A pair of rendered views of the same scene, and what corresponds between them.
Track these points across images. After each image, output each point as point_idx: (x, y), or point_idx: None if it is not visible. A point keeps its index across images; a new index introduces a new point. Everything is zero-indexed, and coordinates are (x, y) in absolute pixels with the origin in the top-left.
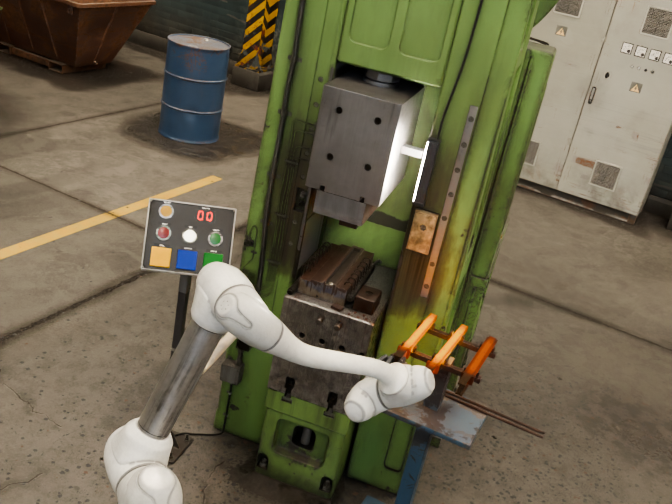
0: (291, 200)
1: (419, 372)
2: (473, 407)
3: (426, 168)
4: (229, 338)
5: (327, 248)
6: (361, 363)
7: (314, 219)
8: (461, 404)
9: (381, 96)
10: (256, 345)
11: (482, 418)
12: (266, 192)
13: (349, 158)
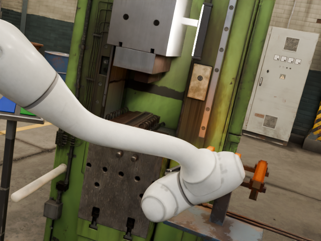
0: (97, 66)
1: (228, 156)
2: (251, 222)
3: (202, 27)
4: (47, 177)
5: (125, 109)
6: (162, 139)
7: (115, 87)
8: (240, 220)
9: None
10: (14, 93)
11: (261, 231)
12: (78, 61)
13: (141, 16)
